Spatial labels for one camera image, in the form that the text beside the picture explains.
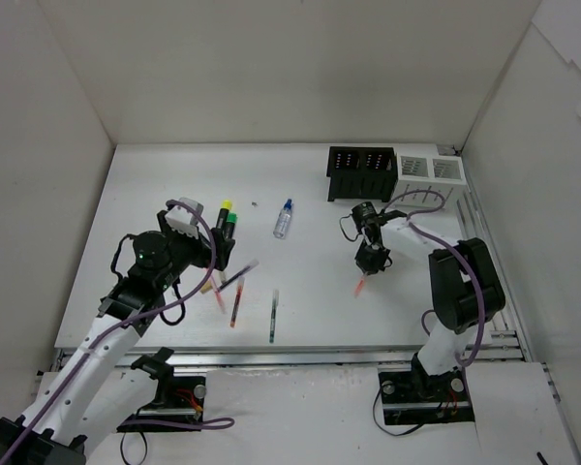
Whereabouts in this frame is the orange translucent highlighter pen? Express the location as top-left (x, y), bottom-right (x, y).
top-left (353, 273), bottom-right (368, 298)

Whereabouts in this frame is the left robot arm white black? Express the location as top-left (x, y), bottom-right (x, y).
top-left (0, 203), bottom-right (235, 464)

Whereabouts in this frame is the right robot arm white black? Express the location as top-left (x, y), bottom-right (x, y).
top-left (351, 201), bottom-right (505, 399)

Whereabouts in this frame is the pink translucent pen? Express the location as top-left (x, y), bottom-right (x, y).
top-left (209, 273), bottom-right (227, 314)

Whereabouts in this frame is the green cap highlighter marker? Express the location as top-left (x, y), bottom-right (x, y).
top-left (224, 212), bottom-right (237, 240)

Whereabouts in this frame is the yellow cap highlighter marker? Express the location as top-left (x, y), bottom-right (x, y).
top-left (216, 200), bottom-right (232, 231)

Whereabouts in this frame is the red ink pen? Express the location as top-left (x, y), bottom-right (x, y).
top-left (229, 276), bottom-right (245, 328)

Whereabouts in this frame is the black ink pen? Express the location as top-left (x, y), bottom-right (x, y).
top-left (219, 260), bottom-right (260, 292)

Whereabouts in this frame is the black slotted pen holder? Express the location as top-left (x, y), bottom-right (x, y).
top-left (326, 146), bottom-right (398, 202)

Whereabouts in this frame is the small blue cap spray bottle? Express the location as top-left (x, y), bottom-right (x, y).
top-left (273, 199), bottom-right (293, 239)

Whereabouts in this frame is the green ink pen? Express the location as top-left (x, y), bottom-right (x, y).
top-left (268, 289), bottom-right (279, 344)

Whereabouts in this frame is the white slotted pen holder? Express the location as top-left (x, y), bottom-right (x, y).
top-left (391, 155), bottom-right (468, 209)

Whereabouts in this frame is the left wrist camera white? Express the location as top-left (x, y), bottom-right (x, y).
top-left (166, 197), bottom-right (203, 238)

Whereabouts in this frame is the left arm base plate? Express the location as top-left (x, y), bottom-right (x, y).
top-left (117, 375), bottom-right (206, 433)

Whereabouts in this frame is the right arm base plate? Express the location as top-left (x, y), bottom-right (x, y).
top-left (376, 369), bottom-right (475, 429)

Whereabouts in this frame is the aluminium rail front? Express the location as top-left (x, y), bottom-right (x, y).
top-left (52, 344), bottom-right (524, 372)

